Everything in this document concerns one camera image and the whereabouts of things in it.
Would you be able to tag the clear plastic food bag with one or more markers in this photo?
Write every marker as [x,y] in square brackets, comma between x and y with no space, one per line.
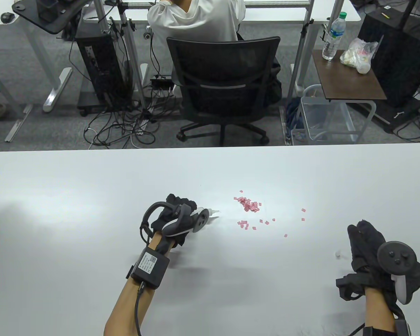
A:
[357,56]

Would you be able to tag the large black computer tower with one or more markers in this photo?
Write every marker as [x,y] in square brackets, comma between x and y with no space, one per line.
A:
[399,52]

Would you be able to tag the brown wooden side table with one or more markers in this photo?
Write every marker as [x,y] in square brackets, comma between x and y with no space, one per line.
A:
[346,82]

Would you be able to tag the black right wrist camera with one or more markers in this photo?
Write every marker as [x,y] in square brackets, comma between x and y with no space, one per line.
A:
[402,329]

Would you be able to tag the white desk with aluminium frame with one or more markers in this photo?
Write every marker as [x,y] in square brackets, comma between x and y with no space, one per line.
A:
[350,14]

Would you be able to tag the black computer mouse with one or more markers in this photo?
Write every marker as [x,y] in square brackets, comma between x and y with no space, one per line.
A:
[7,16]

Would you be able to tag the clear plastic storage bin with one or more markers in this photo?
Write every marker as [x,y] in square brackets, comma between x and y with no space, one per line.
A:
[315,119]

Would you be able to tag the black power strip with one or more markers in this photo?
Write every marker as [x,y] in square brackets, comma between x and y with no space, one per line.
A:
[162,82]

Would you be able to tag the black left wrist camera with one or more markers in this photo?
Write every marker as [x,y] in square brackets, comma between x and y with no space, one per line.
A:
[150,267]

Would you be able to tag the black mesh office chair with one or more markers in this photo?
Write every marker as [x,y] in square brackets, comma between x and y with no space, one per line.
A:
[224,66]

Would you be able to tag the small clear bottle cap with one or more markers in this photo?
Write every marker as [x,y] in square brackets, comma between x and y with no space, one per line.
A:
[338,253]

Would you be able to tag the clear plastic water bottle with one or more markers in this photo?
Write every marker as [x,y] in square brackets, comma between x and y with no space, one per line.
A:
[332,35]

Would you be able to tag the pile of pink paper scraps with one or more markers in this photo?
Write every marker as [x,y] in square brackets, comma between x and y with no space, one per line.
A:
[250,206]

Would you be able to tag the black right hand controller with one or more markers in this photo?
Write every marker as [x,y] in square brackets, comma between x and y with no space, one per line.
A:
[395,259]

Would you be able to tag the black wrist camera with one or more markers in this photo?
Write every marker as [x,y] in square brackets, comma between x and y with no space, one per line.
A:
[150,267]
[402,329]

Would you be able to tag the person's right hand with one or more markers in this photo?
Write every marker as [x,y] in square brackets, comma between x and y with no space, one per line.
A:
[365,241]

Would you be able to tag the slim black computer tower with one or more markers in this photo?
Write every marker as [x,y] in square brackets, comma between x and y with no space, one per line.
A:
[98,63]

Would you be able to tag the person's left forearm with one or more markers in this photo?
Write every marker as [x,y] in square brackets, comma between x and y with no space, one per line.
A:
[126,304]

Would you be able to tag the clear conical squeeze bottle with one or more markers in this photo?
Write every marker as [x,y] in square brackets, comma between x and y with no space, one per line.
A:
[213,212]

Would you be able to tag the person's left hand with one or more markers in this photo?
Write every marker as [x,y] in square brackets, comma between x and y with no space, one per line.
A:
[185,203]

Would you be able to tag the person's right forearm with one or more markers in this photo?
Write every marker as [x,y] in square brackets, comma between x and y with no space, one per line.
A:
[379,308]

